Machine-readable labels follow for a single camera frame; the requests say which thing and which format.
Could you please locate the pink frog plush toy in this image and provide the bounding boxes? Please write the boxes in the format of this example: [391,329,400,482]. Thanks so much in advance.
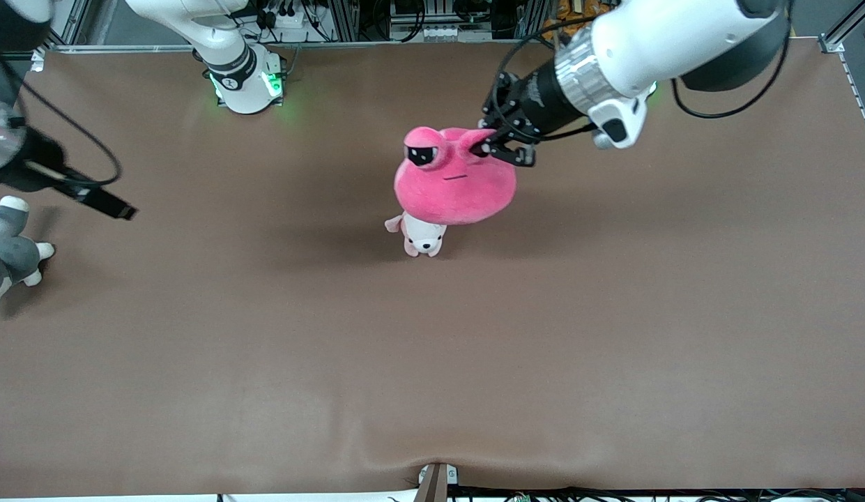
[394,126,519,227]

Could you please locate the grey white husky plush toy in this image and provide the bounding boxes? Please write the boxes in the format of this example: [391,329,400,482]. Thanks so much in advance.
[0,195,56,314]

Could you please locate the pink white dog plush toy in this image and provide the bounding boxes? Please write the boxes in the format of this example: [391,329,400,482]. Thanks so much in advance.
[384,212,448,258]

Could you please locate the pile of orange plush toys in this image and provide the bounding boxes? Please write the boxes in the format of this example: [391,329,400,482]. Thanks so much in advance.
[544,0,618,36]

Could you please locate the white terminal strip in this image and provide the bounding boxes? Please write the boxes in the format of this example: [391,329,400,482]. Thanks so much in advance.
[422,24,479,40]

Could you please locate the brown table cover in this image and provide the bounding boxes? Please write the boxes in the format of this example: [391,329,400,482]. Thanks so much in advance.
[0,38,865,499]

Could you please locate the white power strip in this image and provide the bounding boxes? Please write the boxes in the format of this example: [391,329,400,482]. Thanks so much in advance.
[254,0,308,29]

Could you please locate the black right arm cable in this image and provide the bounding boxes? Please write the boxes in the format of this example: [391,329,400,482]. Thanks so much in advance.
[0,59,123,190]

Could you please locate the aluminium table edge rail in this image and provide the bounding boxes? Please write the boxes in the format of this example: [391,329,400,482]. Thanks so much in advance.
[45,40,544,54]

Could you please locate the aluminium frame struts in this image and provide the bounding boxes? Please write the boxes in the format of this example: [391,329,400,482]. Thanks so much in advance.
[49,0,91,54]

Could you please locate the aluminium frame post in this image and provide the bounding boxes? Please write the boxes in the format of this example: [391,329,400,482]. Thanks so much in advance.
[818,0,865,54]

